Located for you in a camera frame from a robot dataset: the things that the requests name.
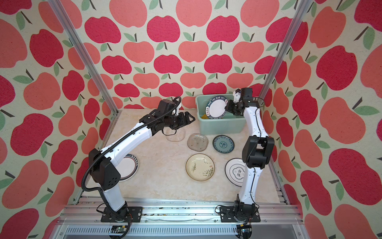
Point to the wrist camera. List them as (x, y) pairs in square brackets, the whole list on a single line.
[(243, 95), (176, 111)]

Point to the aluminium frame post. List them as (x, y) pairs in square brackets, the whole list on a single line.
[(286, 44), (69, 28)]

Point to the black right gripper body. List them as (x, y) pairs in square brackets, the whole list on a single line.
[(235, 107)]

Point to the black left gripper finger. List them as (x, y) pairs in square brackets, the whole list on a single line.
[(187, 117), (185, 123)]

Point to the left aluminium frame post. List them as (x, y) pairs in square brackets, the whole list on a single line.
[(69, 28)]

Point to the cream plate with plant drawing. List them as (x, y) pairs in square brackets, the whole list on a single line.
[(200, 167)]

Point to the white plate dark rim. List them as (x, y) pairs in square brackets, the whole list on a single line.
[(215, 108)]

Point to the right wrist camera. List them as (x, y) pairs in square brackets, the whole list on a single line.
[(243, 95)]

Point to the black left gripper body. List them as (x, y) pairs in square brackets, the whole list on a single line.
[(174, 121)]

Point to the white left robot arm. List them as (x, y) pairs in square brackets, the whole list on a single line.
[(102, 174)]

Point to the clear grey glass plate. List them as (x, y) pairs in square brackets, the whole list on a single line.
[(198, 142)]

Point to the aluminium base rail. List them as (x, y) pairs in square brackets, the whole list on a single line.
[(160, 219)]

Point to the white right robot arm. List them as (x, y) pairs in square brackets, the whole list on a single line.
[(256, 155)]

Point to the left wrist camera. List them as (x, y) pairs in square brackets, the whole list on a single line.
[(176, 111)]

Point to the small blue floral plate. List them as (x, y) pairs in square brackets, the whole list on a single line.
[(223, 144)]

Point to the mint green plastic bin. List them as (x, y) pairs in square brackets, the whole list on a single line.
[(226, 125)]

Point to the white plate with black rings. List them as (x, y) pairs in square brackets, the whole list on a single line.
[(235, 171)]

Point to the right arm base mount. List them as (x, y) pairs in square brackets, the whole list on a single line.
[(238, 214)]

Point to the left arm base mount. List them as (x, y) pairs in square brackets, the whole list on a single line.
[(123, 215)]

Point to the clear round glass plate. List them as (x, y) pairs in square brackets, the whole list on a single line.
[(175, 135)]

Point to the right aluminium frame post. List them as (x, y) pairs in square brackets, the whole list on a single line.
[(286, 44)]

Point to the white plate green rim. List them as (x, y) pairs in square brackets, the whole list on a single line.
[(128, 167)]

